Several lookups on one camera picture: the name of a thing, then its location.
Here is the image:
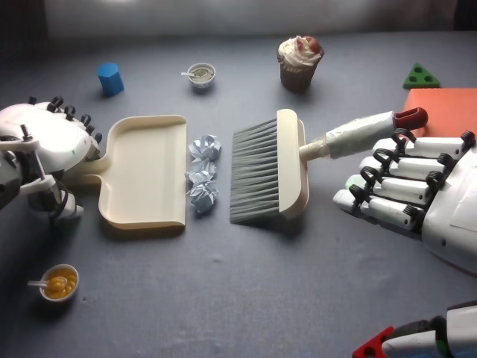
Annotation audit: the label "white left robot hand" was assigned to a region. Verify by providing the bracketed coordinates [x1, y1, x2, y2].
[0, 95, 104, 227]

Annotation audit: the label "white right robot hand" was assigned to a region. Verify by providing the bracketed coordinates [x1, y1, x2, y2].
[333, 128, 477, 358]

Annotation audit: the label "cream plastic dustpan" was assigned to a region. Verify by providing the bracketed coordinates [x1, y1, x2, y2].
[80, 114, 188, 229]

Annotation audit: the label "white paper ball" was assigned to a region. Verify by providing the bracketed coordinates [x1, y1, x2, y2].
[188, 180, 220, 214]
[189, 134, 223, 161]
[185, 158, 218, 186]

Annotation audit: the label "cream hand broom grey bristles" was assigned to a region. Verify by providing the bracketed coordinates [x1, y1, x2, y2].
[229, 106, 429, 226]

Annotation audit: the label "blue block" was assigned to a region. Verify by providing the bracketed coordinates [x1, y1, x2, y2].
[97, 62, 125, 97]

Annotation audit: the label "orange foam box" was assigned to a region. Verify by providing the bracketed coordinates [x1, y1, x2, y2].
[404, 87, 477, 141]

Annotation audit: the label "green triangle block with holes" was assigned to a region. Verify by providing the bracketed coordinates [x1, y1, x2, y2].
[402, 63, 440, 90]

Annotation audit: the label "toy bowl of yellow soup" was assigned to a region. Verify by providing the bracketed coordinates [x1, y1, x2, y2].
[28, 263, 80, 302]

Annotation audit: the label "toy bowl of green soup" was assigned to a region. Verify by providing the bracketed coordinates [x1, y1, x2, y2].
[181, 62, 218, 93]

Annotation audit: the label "red triangle block with holes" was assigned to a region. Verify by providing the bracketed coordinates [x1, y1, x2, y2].
[352, 326, 395, 358]

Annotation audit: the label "toy cupcake with red hearts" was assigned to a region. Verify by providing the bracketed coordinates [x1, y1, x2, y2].
[276, 35, 325, 92]

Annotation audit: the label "white fabric backdrop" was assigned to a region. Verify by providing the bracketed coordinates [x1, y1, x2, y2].
[44, 0, 458, 38]

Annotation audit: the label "grey table cloth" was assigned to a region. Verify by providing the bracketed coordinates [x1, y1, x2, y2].
[0, 31, 477, 358]

